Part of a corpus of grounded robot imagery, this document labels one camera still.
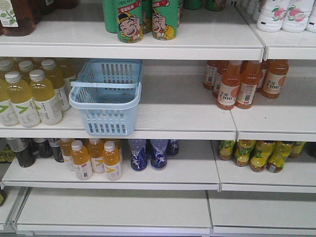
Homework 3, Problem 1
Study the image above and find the light blue plastic basket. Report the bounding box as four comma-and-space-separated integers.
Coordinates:
69, 58, 143, 136

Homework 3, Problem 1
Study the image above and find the blue sports drink bottle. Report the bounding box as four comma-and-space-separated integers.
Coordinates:
166, 139, 179, 156
128, 139, 147, 171
150, 139, 168, 170

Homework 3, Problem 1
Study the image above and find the white shelf unit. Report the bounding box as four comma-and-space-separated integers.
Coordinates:
0, 0, 316, 237

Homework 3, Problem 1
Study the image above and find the orange juice bottle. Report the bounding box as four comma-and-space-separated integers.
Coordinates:
103, 141, 122, 181
88, 138, 105, 173
71, 140, 93, 180

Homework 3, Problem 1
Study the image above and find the orange C100 drink bottle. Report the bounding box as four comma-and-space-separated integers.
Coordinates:
217, 60, 242, 110
235, 61, 262, 109
261, 59, 289, 99

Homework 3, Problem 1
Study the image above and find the yellow iced tea bottle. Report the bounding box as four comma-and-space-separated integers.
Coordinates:
288, 141, 307, 158
218, 140, 236, 160
266, 141, 293, 173
249, 140, 276, 172
234, 140, 256, 167

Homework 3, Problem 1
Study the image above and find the green cartoon tea can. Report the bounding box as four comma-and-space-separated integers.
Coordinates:
114, 0, 143, 43
152, 0, 179, 40

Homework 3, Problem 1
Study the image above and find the dark tea bottle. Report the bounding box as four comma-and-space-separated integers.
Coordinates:
48, 138, 64, 162
6, 138, 35, 167
33, 138, 52, 158

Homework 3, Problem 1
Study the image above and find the pale green juice bottle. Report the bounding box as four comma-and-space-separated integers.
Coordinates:
29, 70, 62, 125
41, 59, 71, 112
5, 71, 40, 127
0, 79, 19, 126

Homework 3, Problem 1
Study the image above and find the white peach drink bottle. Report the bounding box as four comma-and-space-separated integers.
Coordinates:
281, 0, 314, 33
257, 0, 289, 33

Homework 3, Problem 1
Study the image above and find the brown tea bottle white label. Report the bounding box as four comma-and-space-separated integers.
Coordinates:
0, 0, 36, 37

